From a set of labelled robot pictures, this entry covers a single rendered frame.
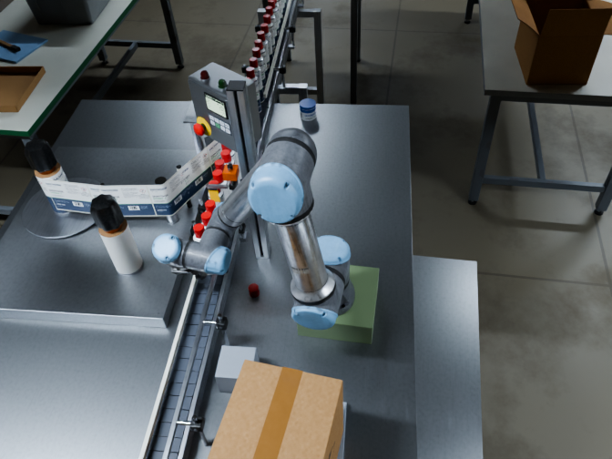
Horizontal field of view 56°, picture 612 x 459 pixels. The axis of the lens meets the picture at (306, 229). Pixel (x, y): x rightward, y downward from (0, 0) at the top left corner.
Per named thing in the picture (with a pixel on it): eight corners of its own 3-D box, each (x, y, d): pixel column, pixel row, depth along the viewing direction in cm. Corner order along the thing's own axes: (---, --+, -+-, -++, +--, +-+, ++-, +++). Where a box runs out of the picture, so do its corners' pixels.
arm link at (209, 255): (235, 232, 152) (196, 224, 154) (220, 264, 145) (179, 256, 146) (237, 250, 158) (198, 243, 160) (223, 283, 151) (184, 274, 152)
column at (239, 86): (258, 248, 200) (229, 79, 151) (270, 249, 199) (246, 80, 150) (256, 258, 197) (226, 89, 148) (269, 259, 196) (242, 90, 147)
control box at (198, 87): (222, 117, 176) (212, 61, 162) (262, 137, 168) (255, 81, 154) (198, 133, 171) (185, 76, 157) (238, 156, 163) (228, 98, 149)
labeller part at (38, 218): (44, 178, 223) (43, 176, 222) (121, 180, 220) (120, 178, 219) (8, 238, 202) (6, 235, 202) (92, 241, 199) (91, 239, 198)
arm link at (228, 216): (294, 97, 129) (206, 205, 164) (281, 127, 122) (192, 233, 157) (336, 127, 132) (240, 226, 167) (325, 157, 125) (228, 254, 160)
